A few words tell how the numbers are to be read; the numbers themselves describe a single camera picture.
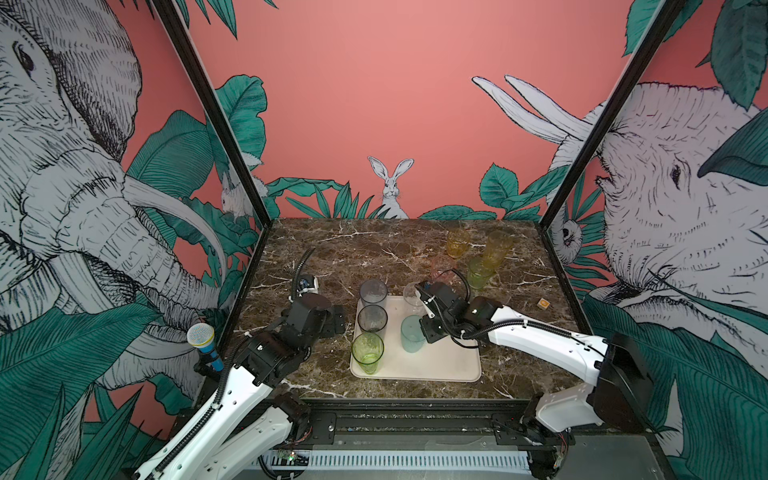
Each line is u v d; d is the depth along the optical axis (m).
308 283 0.63
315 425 0.73
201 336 0.66
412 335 0.71
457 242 1.14
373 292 0.98
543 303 0.97
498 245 1.19
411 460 0.70
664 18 0.70
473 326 0.56
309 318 0.51
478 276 1.04
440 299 0.61
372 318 0.84
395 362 0.85
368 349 0.82
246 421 0.46
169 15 0.69
